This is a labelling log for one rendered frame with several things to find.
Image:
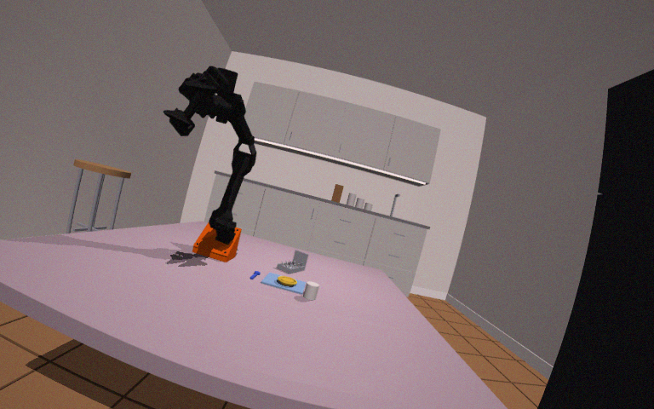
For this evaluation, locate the grey dish rack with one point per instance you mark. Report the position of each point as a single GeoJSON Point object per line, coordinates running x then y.
{"type": "Point", "coordinates": [298, 264]}

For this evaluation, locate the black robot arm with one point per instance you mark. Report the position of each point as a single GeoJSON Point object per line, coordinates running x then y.
{"type": "Point", "coordinates": [233, 111]}

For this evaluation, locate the yellow plate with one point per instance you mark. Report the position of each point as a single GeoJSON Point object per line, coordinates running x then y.
{"type": "Point", "coordinates": [287, 281]}

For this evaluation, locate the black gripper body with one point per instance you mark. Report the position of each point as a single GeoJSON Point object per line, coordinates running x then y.
{"type": "Point", "coordinates": [204, 104]}

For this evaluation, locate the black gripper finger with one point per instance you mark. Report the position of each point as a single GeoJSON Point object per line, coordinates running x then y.
{"type": "Point", "coordinates": [205, 83]}
{"type": "Point", "coordinates": [178, 118]}

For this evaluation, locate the light blue placemat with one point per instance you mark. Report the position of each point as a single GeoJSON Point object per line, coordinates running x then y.
{"type": "Point", "coordinates": [272, 279]}

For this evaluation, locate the white cylinder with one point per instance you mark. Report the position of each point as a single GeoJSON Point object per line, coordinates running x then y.
{"type": "Point", "coordinates": [311, 290]}

